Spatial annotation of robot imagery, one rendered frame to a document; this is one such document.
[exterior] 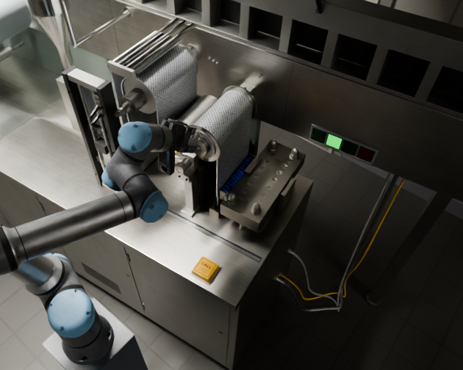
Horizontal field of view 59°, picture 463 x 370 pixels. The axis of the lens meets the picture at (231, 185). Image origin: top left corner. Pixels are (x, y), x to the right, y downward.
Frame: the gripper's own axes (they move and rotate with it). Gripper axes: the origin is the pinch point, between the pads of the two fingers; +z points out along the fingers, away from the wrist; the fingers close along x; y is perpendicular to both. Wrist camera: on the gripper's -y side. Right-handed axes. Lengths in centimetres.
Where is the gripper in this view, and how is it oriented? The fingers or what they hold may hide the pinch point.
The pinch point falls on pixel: (192, 146)
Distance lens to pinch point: 135.0
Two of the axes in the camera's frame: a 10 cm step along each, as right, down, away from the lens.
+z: 3.7, -0.7, 9.3
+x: -8.6, -4.1, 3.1
